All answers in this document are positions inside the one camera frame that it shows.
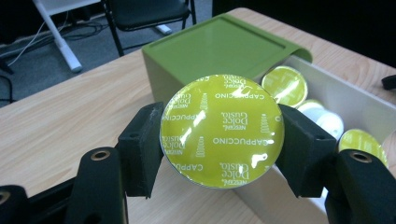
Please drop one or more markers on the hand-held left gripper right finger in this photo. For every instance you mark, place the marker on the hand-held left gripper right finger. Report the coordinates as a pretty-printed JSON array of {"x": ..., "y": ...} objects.
[{"x": 306, "y": 155}]

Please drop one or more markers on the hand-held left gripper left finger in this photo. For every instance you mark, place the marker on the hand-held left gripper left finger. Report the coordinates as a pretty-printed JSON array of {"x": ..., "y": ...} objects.
[{"x": 141, "y": 152}]

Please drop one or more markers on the white drawer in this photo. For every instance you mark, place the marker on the white drawer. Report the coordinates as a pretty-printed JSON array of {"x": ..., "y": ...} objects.
[{"x": 358, "y": 102}]

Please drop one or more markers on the yellow-green lid coffee capsule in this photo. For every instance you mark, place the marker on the yellow-green lid coffee capsule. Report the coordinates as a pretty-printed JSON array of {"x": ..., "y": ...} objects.
[
  {"x": 221, "y": 130},
  {"x": 361, "y": 144},
  {"x": 285, "y": 85}
]

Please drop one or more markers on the white coffee capsule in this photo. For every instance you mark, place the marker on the white coffee capsule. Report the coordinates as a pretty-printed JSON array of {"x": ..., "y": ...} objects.
[{"x": 325, "y": 119}]

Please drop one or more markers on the green drawer case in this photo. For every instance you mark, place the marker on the green drawer case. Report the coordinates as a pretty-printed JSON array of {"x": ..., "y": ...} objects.
[{"x": 218, "y": 46}]

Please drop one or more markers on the black folding chair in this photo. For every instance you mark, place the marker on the black folding chair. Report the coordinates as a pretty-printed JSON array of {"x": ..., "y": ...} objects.
[{"x": 149, "y": 12}]

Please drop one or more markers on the white desk frame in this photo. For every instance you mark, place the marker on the white desk frame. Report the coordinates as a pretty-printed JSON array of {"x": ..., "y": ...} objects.
[{"x": 59, "y": 40}]

